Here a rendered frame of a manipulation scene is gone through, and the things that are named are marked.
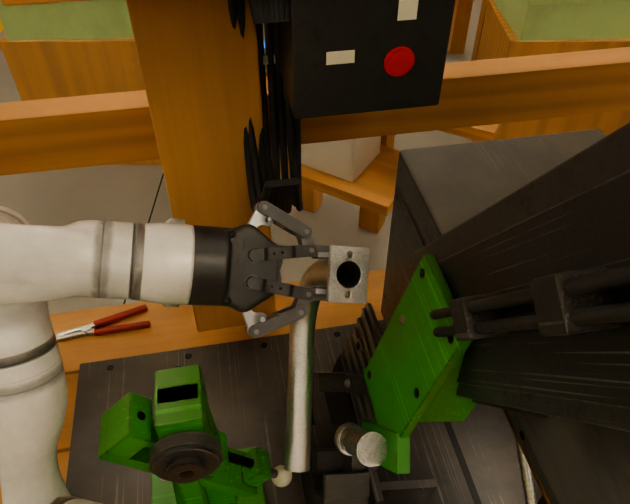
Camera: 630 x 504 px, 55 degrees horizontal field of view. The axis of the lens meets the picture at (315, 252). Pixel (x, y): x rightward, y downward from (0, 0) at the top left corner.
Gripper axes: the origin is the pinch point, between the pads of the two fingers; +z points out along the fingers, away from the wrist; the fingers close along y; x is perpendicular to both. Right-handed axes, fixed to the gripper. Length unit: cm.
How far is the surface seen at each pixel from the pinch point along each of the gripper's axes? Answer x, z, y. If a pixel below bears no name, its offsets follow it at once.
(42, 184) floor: 247, -59, 28
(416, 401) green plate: -1.2, 9.8, -12.7
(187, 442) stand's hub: 3.6, -12.7, -17.8
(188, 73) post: 16.0, -14.2, 22.5
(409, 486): 11.8, 16.5, -26.7
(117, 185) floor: 236, -26, 30
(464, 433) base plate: 20.6, 29.6, -22.8
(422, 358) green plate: -1.9, 9.8, -8.1
